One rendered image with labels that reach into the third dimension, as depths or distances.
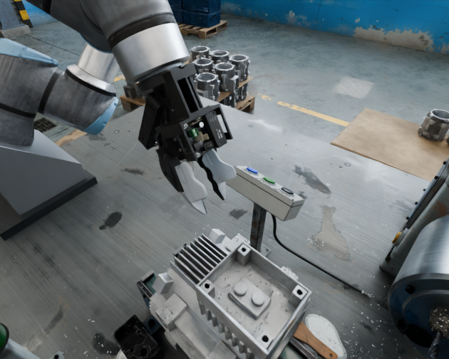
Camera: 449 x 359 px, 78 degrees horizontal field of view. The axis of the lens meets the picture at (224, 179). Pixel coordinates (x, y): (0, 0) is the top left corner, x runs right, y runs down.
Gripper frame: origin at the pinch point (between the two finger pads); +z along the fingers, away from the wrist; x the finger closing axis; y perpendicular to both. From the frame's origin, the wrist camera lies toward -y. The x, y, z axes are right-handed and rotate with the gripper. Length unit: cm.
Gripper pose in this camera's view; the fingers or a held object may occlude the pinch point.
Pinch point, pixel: (209, 199)
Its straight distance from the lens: 45.8
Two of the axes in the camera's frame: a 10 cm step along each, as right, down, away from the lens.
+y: 6.3, 0.3, -7.8
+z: 3.6, 8.7, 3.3
